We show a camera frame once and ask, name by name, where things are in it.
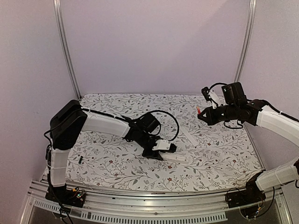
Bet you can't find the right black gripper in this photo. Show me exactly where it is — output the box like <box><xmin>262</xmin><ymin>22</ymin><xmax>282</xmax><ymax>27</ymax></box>
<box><xmin>198</xmin><ymin>103</ymin><xmax>238</xmax><ymax>126</ymax></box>

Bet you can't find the white remote battery cover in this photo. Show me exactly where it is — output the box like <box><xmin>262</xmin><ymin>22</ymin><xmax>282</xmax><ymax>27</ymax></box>
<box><xmin>182</xmin><ymin>129</ymin><xmax>198</xmax><ymax>146</ymax></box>

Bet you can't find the white remote control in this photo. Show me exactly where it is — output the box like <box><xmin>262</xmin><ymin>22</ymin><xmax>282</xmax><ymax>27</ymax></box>
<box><xmin>161</xmin><ymin>154</ymin><xmax>189</xmax><ymax>163</ymax></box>

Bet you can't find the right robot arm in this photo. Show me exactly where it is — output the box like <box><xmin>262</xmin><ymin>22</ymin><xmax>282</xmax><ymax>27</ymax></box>
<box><xmin>197</xmin><ymin>82</ymin><xmax>299</xmax><ymax>203</ymax></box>

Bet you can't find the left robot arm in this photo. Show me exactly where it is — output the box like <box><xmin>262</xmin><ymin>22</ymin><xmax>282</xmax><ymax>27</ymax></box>
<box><xmin>45</xmin><ymin>100</ymin><xmax>170</xmax><ymax>203</ymax></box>

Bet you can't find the floral patterned table mat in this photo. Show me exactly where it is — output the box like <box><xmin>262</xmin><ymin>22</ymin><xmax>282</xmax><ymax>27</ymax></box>
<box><xmin>65</xmin><ymin>94</ymin><xmax>263</xmax><ymax>192</ymax></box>

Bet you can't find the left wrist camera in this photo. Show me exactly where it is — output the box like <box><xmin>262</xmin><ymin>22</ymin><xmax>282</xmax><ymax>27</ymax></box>
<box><xmin>152</xmin><ymin>139</ymin><xmax>177</xmax><ymax>153</ymax></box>

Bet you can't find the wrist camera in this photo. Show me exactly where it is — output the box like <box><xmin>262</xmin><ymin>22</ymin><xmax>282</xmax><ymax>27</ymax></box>
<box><xmin>152</xmin><ymin>139</ymin><xmax>177</xmax><ymax>153</ymax></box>
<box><xmin>201</xmin><ymin>87</ymin><xmax>221</xmax><ymax>109</ymax></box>

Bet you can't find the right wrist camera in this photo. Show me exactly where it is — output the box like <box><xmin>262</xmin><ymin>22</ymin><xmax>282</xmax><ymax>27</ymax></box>
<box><xmin>201</xmin><ymin>87</ymin><xmax>221</xmax><ymax>109</ymax></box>

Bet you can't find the right camera cable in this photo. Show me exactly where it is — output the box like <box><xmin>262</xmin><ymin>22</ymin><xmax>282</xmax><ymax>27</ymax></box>
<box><xmin>209</xmin><ymin>82</ymin><xmax>228</xmax><ymax>91</ymax></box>

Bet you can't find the camera cable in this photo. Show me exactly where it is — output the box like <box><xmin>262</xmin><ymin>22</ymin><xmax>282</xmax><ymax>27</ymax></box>
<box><xmin>209</xmin><ymin>82</ymin><xmax>228</xmax><ymax>91</ymax></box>
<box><xmin>146</xmin><ymin>110</ymin><xmax>180</xmax><ymax>142</ymax></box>

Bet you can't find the left camera cable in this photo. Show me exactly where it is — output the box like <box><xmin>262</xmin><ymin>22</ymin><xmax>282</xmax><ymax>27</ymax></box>
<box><xmin>146</xmin><ymin>110</ymin><xmax>180</xmax><ymax>142</ymax></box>

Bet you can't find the front aluminium rail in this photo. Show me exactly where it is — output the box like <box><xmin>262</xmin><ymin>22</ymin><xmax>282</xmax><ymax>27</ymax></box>
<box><xmin>20</xmin><ymin>180</ymin><xmax>294</xmax><ymax>224</ymax></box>

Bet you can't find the right aluminium frame post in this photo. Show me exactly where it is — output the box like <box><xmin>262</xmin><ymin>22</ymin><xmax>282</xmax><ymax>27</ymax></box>
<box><xmin>234</xmin><ymin>0</ymin><xmax>257</xmax><ymax>82</ymax></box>

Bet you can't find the aluminium frame post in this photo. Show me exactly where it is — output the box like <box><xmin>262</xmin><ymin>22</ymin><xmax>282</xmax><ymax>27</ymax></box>
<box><xmin>234</xmin><ymin>0</ymin><xmax>257</xmax><ymax>82</ymax></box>
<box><xmin>53</xmin><ymin>0</ymin><xmax>82</xmax><ymax>99</ymax></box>

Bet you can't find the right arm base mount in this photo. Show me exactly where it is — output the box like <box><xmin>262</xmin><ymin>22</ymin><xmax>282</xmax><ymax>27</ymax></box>
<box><xmin>225</xmin><ymin>181</ymin><xmax>266</xmax><ymax>208</ymax></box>

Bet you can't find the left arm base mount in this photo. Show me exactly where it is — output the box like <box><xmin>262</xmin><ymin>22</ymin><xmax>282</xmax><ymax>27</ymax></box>
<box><xmin>45</xmin><ymin>185</ymin><xmax>86</xmax><ymax>208</ymax></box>

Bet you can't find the left aluminium frame post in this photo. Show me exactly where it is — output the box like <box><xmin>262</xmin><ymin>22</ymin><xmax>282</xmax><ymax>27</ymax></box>
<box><xmin>53</xmin><ymin>0</ymin><xmax>82</xmax><ymax>99</ymax></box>

